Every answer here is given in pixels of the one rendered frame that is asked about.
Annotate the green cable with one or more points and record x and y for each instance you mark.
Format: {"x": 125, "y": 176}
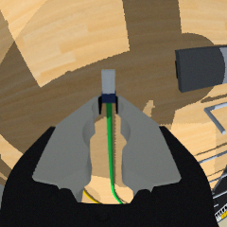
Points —
{"x": 110, "y": 146}

